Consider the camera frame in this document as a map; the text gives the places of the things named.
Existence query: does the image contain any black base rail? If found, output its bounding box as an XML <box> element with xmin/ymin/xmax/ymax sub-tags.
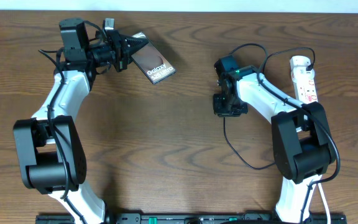
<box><xmin>35</xmin><ymin>212</ymin><xmax>347</xmax><ymax>224</ymax></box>

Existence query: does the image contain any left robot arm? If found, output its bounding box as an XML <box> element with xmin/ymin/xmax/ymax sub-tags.
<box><xmin>13</xmin><ymin>18</ymin><xmax>149</xmax><ymax>223</ymax></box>

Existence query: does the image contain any white power strip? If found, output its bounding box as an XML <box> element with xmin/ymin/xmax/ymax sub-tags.
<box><xmin>289</xmin><ymin>55</ymin><xmax>319</xmax><ymax>105</ymax></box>

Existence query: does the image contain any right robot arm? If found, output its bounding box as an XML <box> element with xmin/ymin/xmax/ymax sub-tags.
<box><xmin>213</xmin><ymin>55</ymin><xmax>343</xmax><ymax>223</ymax></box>

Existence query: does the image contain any white charger adapter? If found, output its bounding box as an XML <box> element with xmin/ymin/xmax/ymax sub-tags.
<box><xmin>290</xmin><ymin>55</ymin><xmax>315</xmax><ymax>83</ymax></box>

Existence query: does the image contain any Galaxy smartphone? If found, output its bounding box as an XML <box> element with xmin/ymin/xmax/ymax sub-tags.
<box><xmin>132</xmin><ymin>32</ymin><xmax>177</xmax><ymax>85</ymax></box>

